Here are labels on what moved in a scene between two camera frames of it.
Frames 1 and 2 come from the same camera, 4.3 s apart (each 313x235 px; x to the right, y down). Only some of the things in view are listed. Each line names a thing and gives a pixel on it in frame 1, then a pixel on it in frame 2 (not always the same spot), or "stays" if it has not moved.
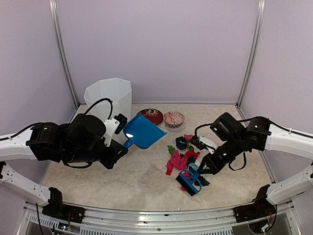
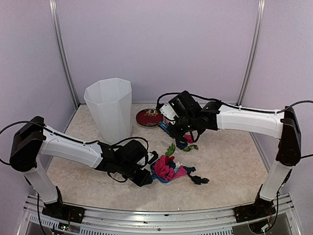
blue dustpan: x=142 y=131 to x=154 y=176
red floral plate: x=153 y=115 stays
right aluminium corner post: x=252 y=58 stays
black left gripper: x=113 y=155 to x=143 y=179
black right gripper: x=212 y=163 to x=177 y=134
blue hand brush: x=190 y=181 to x=164 y=127
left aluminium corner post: x=53 y=11 stays
